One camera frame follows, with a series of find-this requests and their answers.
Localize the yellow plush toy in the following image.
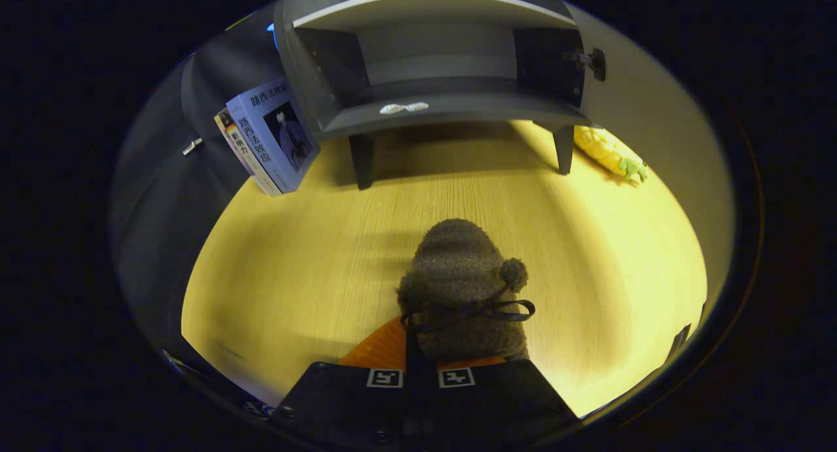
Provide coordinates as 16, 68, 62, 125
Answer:
574, 126, 648, 183

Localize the blue cover book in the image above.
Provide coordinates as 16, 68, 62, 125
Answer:
226, 78, 321, 194

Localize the brown fuzzy shoe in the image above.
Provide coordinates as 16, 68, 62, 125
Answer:
396, 218, 537, 364

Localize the dark grey shoe cabinet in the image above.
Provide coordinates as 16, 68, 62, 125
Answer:
273, 0, 592, 191

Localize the white spine book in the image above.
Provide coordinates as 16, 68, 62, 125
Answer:
214, 109, 283, 198

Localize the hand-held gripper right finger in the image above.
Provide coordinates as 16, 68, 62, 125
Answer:
418, 354, 579, 449

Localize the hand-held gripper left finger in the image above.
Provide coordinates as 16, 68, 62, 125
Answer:
268, 317, 420, 449

